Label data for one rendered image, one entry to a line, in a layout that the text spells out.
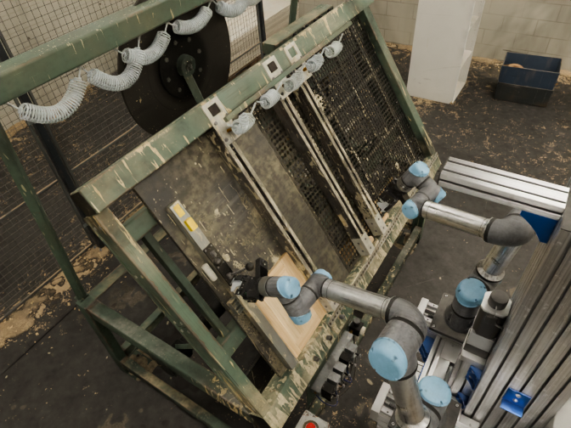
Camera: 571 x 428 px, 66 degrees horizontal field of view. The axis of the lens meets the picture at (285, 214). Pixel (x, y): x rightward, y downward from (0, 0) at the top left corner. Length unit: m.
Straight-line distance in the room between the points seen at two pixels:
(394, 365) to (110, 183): 1.07
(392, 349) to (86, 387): 2.53
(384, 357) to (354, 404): 1.73
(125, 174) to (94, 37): 0.63
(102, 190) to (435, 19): 4.52
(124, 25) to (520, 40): 5.63
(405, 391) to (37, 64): 1.69
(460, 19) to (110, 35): 4.10
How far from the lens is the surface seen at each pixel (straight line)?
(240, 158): 1.95
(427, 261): 3.79
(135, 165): 1.65
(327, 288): 1.59
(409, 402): 1.55
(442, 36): 5.54
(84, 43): 1.99
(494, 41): 6.96
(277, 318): 2.08
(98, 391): 3.43
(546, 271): 1.35
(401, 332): 1.37
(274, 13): 7.02
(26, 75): 1.88
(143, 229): 1.77
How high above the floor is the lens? 2.82
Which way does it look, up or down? 43 degrees down
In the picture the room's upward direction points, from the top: 5 degrees counter-clockwise
